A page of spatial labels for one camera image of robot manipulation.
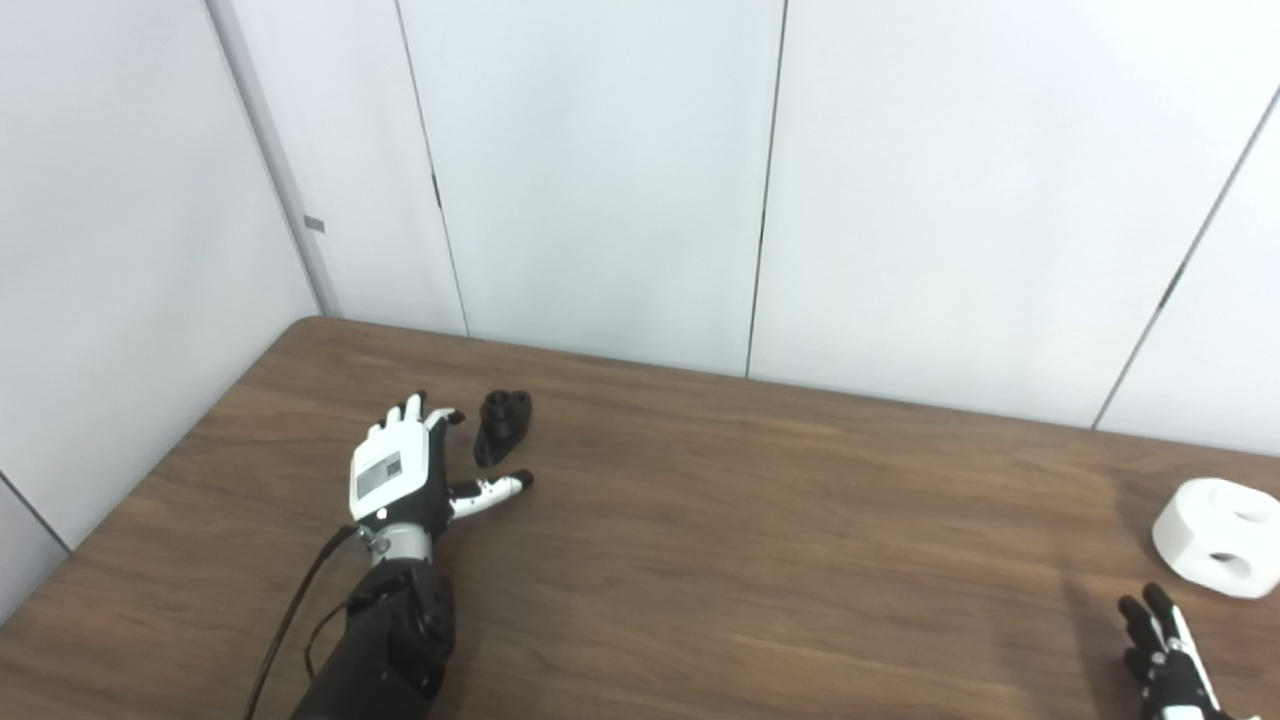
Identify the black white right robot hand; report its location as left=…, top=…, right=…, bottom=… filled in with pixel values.
left=1118, top=583, right=1263, bottom=720

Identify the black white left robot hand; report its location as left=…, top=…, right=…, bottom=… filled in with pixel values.
left=348, top=392, right=534, bottom=531

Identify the black plastic holder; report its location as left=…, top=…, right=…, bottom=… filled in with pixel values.
left=473, top=390, right=534, bottom=469

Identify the round white plastic piece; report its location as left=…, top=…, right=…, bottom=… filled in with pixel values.
left=1151, top=478, right=1280, bottom=600

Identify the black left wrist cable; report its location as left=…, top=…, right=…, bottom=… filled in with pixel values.
left=243, top=523, right=366, bottom=720

